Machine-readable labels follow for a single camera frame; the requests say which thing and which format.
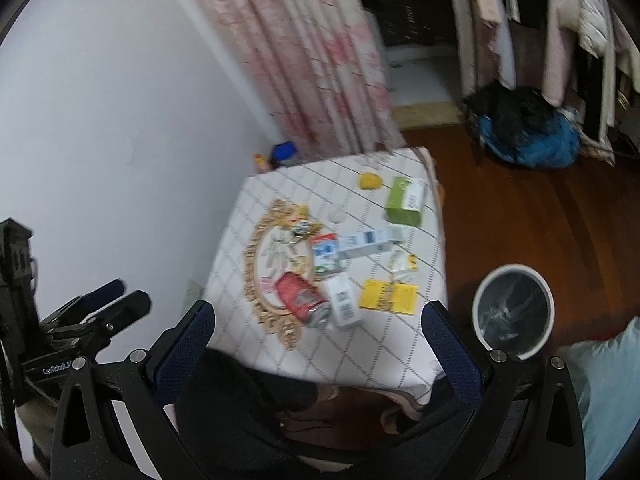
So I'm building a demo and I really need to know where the yellow paper packet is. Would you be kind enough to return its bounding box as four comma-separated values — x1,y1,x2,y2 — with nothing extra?
359,280,418,315

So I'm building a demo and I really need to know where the small white yellow wrapper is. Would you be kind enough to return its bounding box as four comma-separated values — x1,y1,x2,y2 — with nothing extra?
388,250,419,282

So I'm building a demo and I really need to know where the white barcode box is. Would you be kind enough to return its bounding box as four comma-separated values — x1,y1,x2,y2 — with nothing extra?
323,273,362,330

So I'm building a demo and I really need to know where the crushed red soda can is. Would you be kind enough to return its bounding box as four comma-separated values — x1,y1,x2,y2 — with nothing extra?
276,272,332,328

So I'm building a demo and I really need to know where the white blue long box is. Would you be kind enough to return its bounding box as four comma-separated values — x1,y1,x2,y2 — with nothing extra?
337,226,408,260

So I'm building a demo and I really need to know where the green white carton box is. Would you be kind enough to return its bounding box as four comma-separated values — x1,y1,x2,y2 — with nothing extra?
385,177,426,226

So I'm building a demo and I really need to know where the blue white small carton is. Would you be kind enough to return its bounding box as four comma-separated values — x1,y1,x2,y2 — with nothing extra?
311,233,343,280

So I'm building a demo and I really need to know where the clear plastic lid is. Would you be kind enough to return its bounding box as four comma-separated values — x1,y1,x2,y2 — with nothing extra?
329,207,346,224

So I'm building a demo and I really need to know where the yellow lemon peel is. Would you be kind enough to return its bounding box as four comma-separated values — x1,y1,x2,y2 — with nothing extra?
358,172,383,191

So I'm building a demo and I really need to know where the white round trash bin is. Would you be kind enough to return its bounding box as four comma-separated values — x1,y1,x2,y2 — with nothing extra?
472,263,555,361

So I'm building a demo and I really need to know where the light blue bedding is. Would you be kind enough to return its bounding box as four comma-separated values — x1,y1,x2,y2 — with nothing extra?
559,318,639,479

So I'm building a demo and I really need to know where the gold ornate oval mirror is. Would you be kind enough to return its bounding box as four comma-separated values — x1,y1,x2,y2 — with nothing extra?
244,198,321,350

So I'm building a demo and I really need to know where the yellow orange bottle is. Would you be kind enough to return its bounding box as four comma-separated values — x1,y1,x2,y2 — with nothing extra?
254,154,271,174

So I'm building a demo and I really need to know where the white checked tablecloth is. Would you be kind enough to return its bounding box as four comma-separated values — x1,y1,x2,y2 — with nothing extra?
205,148,447,408

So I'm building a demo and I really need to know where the blue bottle cap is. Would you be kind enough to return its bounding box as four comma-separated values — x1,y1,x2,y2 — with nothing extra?
269,141,300,169

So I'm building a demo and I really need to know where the blue and black clothes pile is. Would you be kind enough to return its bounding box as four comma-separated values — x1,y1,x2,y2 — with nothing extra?
463,81,580,169

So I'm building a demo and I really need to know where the pink floral curtain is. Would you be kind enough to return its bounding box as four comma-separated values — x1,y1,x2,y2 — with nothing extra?
198,0,405,160

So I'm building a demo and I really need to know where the hanging clothes rack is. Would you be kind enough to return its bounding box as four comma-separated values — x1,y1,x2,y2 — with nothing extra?
451,0,639,164

